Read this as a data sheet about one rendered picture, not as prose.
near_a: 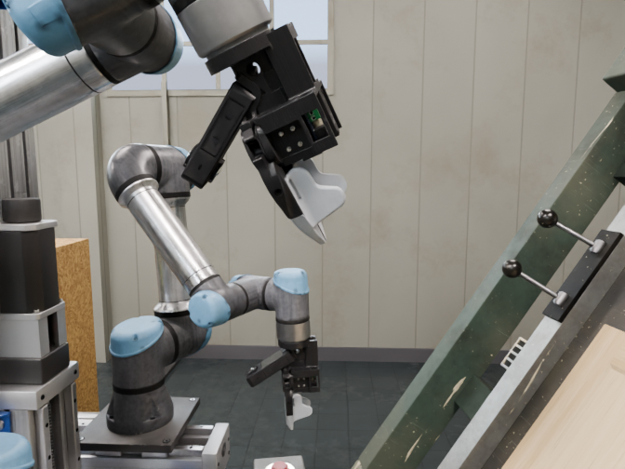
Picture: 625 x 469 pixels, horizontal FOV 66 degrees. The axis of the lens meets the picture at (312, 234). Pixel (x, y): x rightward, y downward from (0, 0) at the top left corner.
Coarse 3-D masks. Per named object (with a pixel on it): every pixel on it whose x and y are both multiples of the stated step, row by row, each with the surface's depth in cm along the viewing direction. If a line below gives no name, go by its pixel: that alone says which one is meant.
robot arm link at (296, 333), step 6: (276, 324) 105; (282, 324) 103; (294, 324) 110; (300, 324) 103; (306, 324) 104; (276, 330) 105; (282, 330) 103; (288, 330) 103; (294, 330) 103; (300, 330) 103; (306, 330) 104; (276, 336) 106; (282, 336) 103; (288, 336) 103; (294, 336) 103; (300, 336) 103; (306, 336) 104; (288, 342) 104; (294, 342) 103
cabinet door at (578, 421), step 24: (600, 336) 83; (624, 336) 79; (600, 360) 80; (624, 360) 76; (576, 384) 81; (600, 384) 78; (624, 384) 74; (552, 408) 82; (576, 408) 79; (600, 408) 75; (624, 408) 72; (528, 432) 84; (552, 432) 80; (576, 432) 76; (600, 432) 73; (624, 432) 70; (528, 456) 81; (552, 456) 77; (576, 456) 74; (600, 456) 71; (624, 456) 68
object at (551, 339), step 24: (624, 216) 91; (624, 240) 89; (624, 264) 89; (600, 288) 89; (576, 312) 89; (552, 336) 89; (528, 360) 91; (552, 360) 90; (504, 384) 93; (528, 384) 90; (480, 408) 94; (504, 408) 90; (480, 432) 91; (504, 432) 90; (456, 456) 92; (480, 456) 90
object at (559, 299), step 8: (504, 264) 94; (512, 264) 93; (520, 264) 93; (504, 272) 94; (512, 272) 93; (520, 272) 93; (528, 280) 93; (544, 288) 92; (552, 296) 92; (560, 296) 91; (568, 296) 90; (560, 304) 90
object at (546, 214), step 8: (544, 216) 93; (552, 216) 93; (544, 224) 93; (552, 224) 93; (560, 224) 93; (568, 232) 93; (576, 232) 92; (584, 240) 91; (600, 240) 90; (592, 248) 91; (600, 248) 90
